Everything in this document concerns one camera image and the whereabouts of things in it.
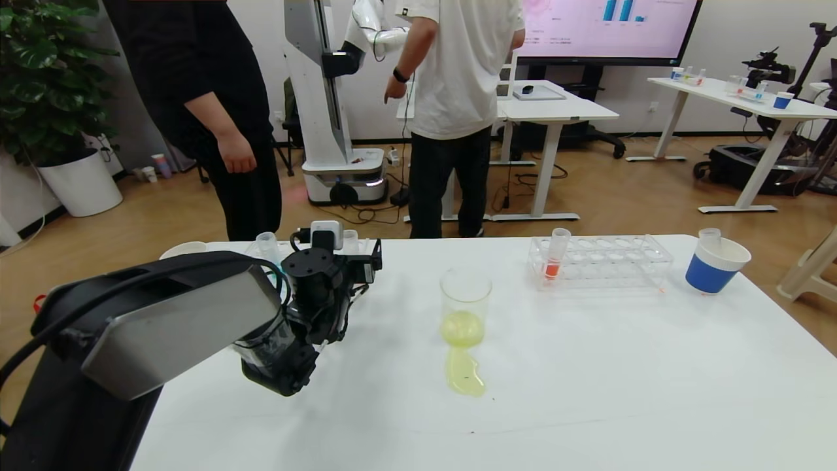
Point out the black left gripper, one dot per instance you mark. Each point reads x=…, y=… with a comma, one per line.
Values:
x=368, y=256

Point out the red pigment test tube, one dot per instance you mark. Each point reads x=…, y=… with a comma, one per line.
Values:
x=553, y=268
x=350, y=239

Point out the yellow pigment test tube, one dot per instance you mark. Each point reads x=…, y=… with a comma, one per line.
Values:
x=709, y=235

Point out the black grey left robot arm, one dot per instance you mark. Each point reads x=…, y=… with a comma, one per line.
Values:
x=163, y=327

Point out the black wheeled robot base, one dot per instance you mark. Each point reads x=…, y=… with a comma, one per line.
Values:
x=732, y=167

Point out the clear acrylic test tube rack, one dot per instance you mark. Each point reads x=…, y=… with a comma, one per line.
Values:
x=614, y=261
x=282, y=246

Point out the blue pigment test tube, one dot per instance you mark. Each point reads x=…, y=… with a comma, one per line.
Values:
x=267, y=243

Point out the clear glass beaker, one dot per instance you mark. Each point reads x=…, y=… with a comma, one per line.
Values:
x=465, y=327

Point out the black power adapter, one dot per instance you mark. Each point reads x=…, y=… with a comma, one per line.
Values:
x=399, y=197

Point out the white power strip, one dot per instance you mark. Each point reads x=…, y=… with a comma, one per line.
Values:
x=393, y=156

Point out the white humanoid robot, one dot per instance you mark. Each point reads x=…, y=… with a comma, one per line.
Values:
x=327, y=118

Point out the yellow liquid puddle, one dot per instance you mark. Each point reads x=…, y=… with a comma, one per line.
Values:
x=465, y=379

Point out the blue white paper cup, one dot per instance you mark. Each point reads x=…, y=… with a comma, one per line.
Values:
x=183, y=248
x=709, y=278

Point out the person in white shirt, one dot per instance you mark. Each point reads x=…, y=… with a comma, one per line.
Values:
x=458, y=78

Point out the white drawer organizer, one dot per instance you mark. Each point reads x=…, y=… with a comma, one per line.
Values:
x=511, y=78

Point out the grey tablet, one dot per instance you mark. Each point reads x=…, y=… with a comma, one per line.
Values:
x=543, y=95

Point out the small pink bottle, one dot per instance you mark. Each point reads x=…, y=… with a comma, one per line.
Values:
x=161, y=165

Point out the small white cup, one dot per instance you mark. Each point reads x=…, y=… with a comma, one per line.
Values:
x=149, y=174

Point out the black wheeled screen stand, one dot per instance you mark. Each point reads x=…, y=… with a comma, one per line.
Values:
x=588, y=134

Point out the person in black clothes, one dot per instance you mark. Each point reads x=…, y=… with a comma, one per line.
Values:
x=189, y=65

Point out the white plant pot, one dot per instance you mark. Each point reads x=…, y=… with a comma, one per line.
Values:
x=82, y=186

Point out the clear rack with small tubes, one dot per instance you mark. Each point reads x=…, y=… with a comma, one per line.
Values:
x=686, y=78
x=745, y=91

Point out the green leafy plant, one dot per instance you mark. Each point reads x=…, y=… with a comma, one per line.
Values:
x=39, y=78

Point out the long white desk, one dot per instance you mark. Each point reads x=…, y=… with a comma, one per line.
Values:
x=719, y=91

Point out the small blue paper cup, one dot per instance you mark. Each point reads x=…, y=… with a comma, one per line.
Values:
x=783, y=102

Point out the black tripod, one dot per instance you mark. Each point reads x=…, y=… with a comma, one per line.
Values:
x=820, y=39

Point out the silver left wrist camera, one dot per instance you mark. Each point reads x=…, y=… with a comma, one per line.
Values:
x=327, y=234

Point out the large wall display screen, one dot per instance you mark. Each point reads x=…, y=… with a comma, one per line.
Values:
x=614, y=33

